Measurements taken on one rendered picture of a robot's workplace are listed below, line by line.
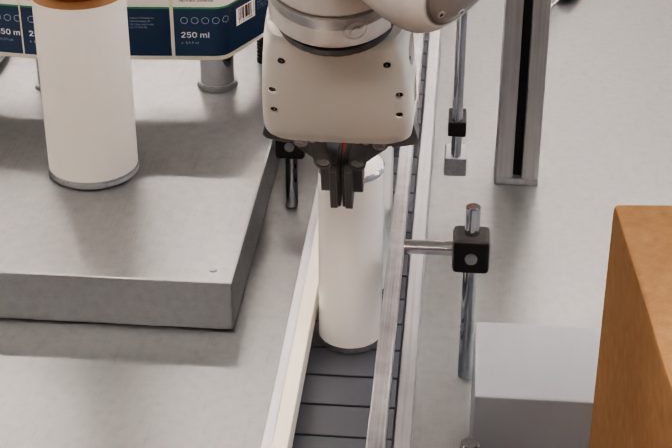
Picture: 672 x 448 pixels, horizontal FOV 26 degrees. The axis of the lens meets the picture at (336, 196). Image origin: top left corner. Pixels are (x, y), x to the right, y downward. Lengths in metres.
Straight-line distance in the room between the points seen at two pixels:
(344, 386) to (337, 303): 0.07
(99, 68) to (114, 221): 0.14
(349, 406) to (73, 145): 0.44
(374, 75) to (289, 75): 0.05
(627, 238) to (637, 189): 0.68
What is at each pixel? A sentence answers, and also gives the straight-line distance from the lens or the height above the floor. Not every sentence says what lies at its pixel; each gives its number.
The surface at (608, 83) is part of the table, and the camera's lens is 1.80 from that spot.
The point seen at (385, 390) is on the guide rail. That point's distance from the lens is 1.00.
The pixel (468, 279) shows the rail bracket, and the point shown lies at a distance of 1.19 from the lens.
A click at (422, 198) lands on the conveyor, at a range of 1.41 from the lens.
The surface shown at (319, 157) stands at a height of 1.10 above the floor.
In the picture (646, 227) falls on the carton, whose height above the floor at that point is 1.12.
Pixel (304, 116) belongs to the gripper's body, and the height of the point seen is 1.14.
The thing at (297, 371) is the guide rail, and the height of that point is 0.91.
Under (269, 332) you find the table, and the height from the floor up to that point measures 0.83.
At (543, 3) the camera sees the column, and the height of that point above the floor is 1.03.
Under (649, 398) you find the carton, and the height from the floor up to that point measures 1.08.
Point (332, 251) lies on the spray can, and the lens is 1.13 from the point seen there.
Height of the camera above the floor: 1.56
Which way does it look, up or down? 29 degrees down
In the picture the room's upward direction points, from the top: straight up
